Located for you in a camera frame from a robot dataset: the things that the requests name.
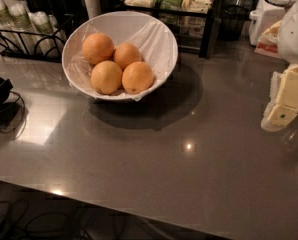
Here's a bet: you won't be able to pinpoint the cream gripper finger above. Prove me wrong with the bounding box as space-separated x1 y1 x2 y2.
261 64 298 132

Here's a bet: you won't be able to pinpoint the orange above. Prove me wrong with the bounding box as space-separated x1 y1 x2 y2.
91 60 122 94
113 43 142 69
82 33 114 65
122 61 154 95

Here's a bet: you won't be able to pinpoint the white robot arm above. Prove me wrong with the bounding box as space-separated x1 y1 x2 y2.
261 0 298 132

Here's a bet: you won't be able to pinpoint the white paper bowl liner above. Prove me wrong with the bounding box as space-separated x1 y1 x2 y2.
68 18 175 102

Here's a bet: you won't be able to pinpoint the white bowl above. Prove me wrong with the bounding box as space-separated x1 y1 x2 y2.
61 10 179 103

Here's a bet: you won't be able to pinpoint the card with red logo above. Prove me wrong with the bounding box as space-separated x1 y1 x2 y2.
255 21 281 58

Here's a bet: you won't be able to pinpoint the black mesh basket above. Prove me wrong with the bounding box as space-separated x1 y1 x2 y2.
218 5 249 41

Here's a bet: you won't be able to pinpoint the white appliance with plates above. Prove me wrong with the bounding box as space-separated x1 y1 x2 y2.
249 0 297 46

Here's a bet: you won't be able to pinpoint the black condiment shelf rack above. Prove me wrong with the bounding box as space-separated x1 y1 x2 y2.
118 2 215 58

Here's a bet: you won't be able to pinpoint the green tea packets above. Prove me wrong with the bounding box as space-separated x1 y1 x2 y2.
155 0 182 10

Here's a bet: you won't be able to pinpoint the white cylinder container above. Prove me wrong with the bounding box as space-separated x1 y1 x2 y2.
80 0 102 20

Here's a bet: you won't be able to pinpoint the right stacked paper cups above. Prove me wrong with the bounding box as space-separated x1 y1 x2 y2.
29 11 53 34

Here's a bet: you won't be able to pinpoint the stacked paper cups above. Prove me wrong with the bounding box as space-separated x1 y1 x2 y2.
9 3 32 32
0 0 13 29
29 11 53 34

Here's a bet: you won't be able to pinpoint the middle stacked paper cups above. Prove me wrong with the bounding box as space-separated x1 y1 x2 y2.
9 3 32 32

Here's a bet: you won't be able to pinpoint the left stacked paper cups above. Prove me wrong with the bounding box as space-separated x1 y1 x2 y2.
0 0 13 29

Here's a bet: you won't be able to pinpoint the black wire cup rack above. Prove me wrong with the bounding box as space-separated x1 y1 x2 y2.
0 14 73 63

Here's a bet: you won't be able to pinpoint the black device with cable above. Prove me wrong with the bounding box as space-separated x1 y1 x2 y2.
0 77 26 134

